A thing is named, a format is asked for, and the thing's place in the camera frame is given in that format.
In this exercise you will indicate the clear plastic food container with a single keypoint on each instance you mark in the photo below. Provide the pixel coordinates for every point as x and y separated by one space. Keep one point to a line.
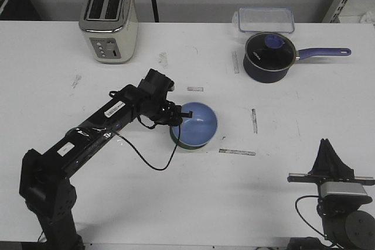
261 19

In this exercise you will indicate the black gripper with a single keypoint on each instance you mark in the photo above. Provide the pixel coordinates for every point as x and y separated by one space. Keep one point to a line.
155 105
338 170

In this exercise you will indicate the cream two-slot toaster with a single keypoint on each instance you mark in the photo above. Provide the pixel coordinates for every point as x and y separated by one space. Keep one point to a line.
110 28

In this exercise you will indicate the glass pot lid blue knob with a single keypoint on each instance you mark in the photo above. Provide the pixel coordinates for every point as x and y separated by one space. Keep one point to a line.
270 51

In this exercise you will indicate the blue plastic bowl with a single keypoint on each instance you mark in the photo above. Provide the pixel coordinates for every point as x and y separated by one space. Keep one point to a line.
200 128

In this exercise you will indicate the green plastic bowl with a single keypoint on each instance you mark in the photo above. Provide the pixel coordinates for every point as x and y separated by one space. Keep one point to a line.
183 145

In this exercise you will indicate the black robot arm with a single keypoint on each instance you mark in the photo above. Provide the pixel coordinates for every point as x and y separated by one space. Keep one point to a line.
45 178
344 224

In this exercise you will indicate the dark blue saucepan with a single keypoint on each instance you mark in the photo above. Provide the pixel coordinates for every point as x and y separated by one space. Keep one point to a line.
268 76

